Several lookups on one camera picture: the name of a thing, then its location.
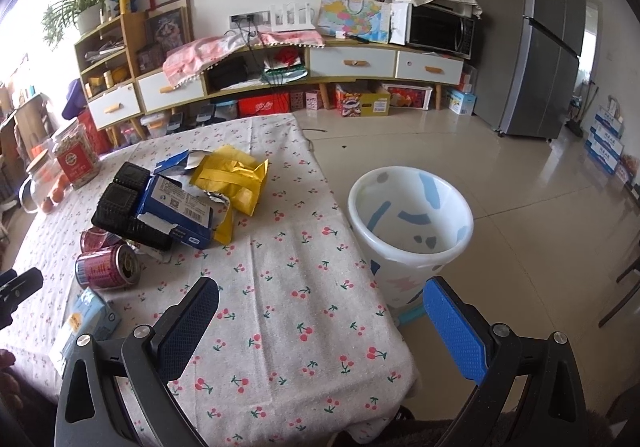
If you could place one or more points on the yellow foil snack bag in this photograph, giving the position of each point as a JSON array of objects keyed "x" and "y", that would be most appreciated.
[{"x": 236, "y": 179}]

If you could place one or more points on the orange tomatoes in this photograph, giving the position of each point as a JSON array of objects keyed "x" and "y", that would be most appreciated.
[{"x": 56, "y": 195}]

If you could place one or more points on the framed picture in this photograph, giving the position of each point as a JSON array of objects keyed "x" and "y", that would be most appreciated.
[{"x": 169, "y": 25}]

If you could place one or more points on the white red storage box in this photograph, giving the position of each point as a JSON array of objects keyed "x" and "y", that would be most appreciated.
[{"x": 409, "y": 96}]

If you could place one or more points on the black plastic cookie tray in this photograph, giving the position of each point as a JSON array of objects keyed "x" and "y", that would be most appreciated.
[{"x": 117, "y": 208}]

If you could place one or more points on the pink cloth on cabinet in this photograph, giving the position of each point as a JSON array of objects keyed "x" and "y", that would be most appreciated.
[{"x": 188, "y": 61}]

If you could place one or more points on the light blue tissue box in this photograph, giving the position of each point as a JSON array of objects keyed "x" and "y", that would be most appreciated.
[{"x": 462, "y": 104}]

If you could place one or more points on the grey refrigerator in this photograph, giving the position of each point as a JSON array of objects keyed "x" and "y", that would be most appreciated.
[{"x": 526, "y": 54}]

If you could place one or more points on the clear jar red label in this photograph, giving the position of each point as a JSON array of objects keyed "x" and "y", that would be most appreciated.
[{"x": 75, "y": 155}]

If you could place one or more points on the blue cookie box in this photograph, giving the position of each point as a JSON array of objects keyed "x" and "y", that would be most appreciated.
[{"x": 182, "y": 211}]

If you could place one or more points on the stacked blue white cartons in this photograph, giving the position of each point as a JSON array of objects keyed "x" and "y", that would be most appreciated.
[{"x": 603, "y": 141}]

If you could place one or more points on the red gift box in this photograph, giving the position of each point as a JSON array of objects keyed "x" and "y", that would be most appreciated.
[{"x": 264, "y": 105}]

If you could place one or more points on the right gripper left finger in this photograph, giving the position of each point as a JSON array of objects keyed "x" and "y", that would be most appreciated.
[{"x": 154, "y": 356}]

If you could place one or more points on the colourful map bag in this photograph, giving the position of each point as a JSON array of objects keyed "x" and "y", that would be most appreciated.
[{"x": 365, "y": 19}]

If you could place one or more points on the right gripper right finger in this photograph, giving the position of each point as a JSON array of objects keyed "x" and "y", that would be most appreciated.
[{"x": 486, "y": 354}]

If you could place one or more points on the white patterned trash bin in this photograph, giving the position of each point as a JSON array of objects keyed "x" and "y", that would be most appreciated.
[{"x": 409, "y": 224}]

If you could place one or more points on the black microwave oven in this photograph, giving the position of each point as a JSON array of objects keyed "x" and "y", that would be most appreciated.
[{"x": 440, "y": 30}]

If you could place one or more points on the cherry print tablecloth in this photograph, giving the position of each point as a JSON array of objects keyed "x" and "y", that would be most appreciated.
[{"x": 302, "y": 345}]

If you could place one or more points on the yellow red cardboard box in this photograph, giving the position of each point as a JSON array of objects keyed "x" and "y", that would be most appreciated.
[{"x": 353, "y": 100}]

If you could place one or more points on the light blue milk carton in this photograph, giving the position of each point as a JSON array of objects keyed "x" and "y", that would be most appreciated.
[{"x": 89, "y": 315}]

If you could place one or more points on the red drink can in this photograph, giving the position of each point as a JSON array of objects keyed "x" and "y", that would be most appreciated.
[
  {"x": 113, "y": 267},
  {"x": 96, "y": 239}
]

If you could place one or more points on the wooden TV cabinet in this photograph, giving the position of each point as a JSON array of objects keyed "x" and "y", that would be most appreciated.
[{"x": 262, "y": 71}]

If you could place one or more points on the potted green plant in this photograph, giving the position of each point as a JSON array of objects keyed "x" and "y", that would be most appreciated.
[{"x": 60, "y": 15}]

